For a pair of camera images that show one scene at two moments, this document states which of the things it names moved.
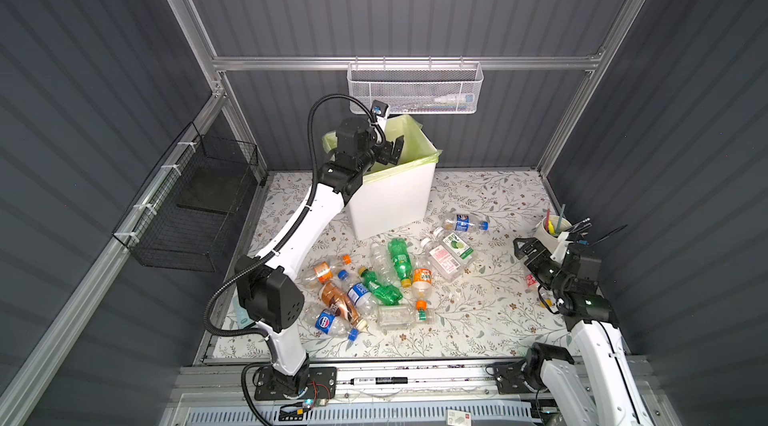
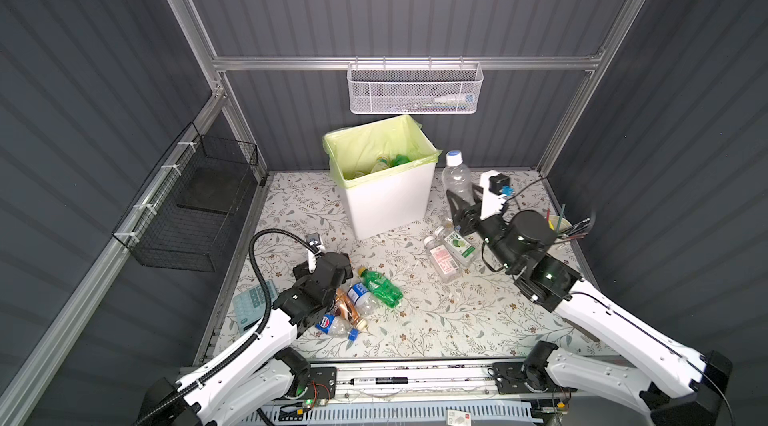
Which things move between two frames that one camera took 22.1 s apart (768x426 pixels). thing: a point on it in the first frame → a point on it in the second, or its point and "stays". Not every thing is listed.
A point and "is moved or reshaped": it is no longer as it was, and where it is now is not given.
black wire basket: (189, 214) stays
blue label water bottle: (359, 294) stays
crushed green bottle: (383, 293) stays
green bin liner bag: (416, 148) stays
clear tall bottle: (383, 264) → (457, 178)
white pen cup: (547, 231) stays
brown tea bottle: (340, 303) stays
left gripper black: (383, 155) → (301, 273)
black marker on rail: (379, 380) stays
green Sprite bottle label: (400, 253) is moved or reshaped
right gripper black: (529, 249) → (464, 214)
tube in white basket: (464, 98) stays
